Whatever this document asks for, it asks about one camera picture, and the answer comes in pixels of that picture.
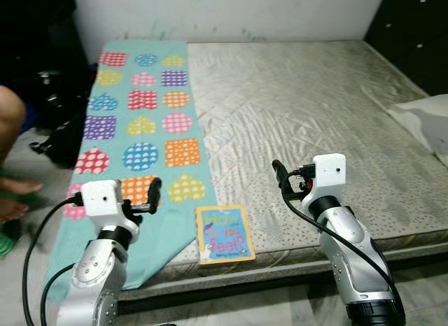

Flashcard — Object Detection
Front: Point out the blue yellow picture book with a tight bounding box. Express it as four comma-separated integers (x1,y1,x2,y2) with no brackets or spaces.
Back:
195,204,257,266

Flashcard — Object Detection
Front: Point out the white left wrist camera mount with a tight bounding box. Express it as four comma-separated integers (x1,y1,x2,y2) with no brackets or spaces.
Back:
80,178,141,236

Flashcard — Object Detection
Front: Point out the dark bed frame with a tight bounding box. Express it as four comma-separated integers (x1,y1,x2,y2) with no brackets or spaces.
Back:
118,242,448,306

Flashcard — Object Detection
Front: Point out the white pillow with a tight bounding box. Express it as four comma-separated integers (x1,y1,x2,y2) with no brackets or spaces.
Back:
388,93,448,166

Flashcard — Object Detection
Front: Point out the green slipper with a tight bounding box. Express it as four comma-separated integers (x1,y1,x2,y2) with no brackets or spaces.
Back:
0,168,36,257

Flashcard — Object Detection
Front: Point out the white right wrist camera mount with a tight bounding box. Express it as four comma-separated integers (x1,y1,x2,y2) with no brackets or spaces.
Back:
305,153,349,210

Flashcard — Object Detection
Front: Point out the teal mat with coloured shapes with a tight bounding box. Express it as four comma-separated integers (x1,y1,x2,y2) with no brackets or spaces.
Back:
45,38,218,299

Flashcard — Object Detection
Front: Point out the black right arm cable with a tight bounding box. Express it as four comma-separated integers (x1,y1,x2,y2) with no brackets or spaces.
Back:
279,189,397,306

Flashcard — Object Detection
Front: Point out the dark tufted headboard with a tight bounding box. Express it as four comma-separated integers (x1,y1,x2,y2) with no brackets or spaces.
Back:
363,0,448,97

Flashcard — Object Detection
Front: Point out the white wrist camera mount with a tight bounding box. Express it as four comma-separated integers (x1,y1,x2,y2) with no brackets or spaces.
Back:
305,153,349,210
80,178,141,236

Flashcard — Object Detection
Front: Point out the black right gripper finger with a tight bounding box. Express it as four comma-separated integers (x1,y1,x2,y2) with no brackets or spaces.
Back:
271,160,290,201

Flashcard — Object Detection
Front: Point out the white dotted quilted mattress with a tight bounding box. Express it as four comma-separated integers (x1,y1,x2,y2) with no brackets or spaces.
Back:
115,38,448,299

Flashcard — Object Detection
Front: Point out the black bag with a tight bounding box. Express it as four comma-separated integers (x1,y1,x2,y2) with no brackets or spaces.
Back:
31,66,96,170

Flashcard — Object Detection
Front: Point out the short black left arm cable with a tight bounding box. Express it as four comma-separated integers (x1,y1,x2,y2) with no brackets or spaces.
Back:
39,262,78,326

